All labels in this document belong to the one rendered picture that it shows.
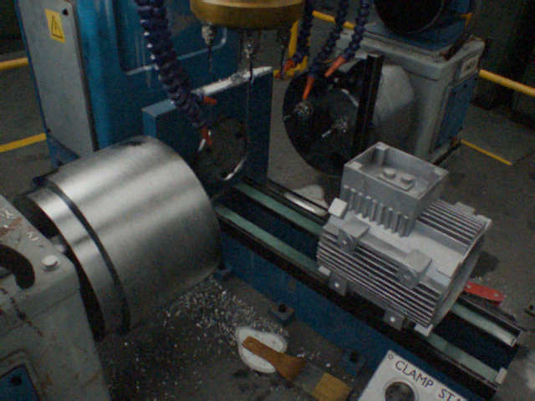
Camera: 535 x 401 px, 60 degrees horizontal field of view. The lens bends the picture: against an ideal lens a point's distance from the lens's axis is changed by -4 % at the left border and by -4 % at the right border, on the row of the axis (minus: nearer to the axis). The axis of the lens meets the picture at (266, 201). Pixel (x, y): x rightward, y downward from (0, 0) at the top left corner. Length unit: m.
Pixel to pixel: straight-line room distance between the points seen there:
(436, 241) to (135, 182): 0.41
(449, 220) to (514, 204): 0.71
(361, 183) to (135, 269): 0.33
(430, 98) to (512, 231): 0.39
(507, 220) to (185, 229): 0.90
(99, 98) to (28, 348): 0.49
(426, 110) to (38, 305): 0.92
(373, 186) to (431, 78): 0.50
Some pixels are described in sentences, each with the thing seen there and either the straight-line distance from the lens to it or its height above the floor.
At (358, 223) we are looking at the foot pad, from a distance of 0.70.
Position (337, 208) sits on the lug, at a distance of 0.71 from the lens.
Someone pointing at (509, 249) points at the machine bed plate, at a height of 0.80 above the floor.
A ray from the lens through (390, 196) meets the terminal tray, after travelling 0.67.
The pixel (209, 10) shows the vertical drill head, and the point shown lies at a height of 1.32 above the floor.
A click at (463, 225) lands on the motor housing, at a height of 1.11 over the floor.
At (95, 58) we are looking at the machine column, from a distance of 0.87.
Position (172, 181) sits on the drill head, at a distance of 0.64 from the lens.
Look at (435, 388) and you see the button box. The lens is 0.53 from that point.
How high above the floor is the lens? 1.50
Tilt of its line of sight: 36 degrees down
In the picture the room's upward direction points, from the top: 4 degrees clockwise
